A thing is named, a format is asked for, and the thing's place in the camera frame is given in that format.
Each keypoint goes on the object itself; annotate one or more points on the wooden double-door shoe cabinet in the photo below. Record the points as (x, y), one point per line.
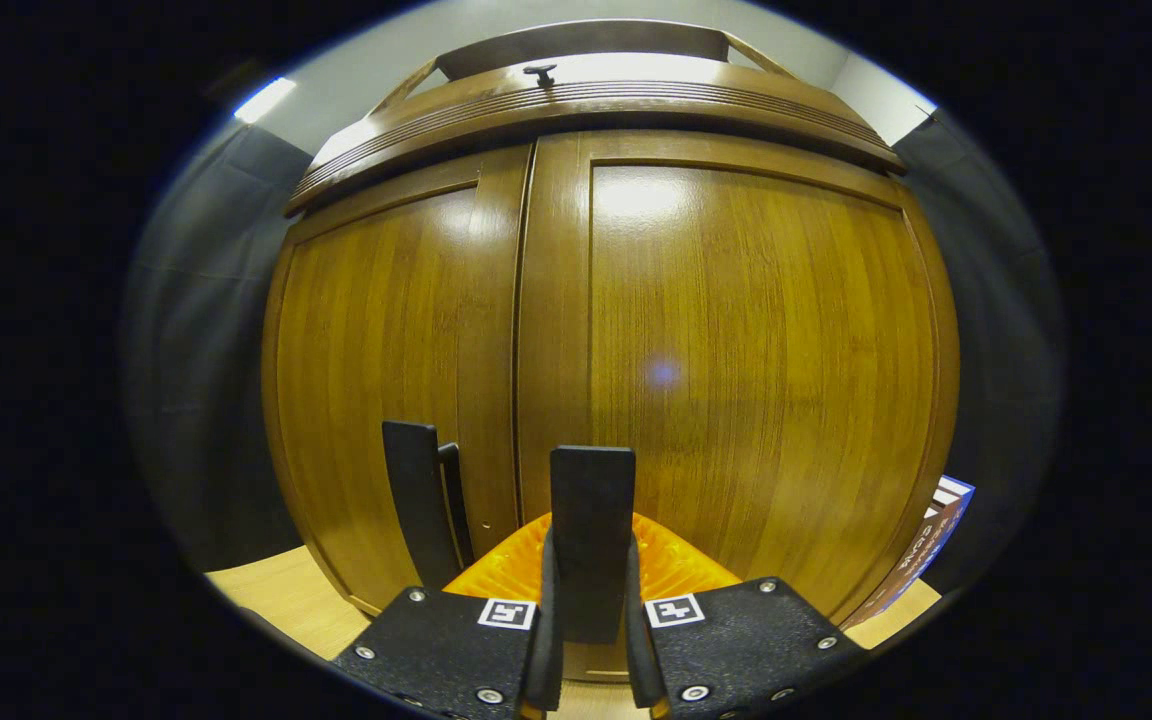
(736, 120)

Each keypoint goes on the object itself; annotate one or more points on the wooden cabinet drawer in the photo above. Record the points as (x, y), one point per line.
(586, 105)

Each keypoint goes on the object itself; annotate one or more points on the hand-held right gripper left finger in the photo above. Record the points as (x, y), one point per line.
(543, 640)

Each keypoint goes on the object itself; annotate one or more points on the black round drawer knob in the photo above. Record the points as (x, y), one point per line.
(540, 72)

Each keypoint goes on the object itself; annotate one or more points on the small ceiling light panel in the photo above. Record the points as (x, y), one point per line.
(264, 100)

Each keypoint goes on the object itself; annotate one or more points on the wooden shoe cabinet door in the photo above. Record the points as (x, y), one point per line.
(766, 350)
(376, 330)

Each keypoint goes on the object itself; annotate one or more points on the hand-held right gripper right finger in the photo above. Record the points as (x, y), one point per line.
(639, 650)

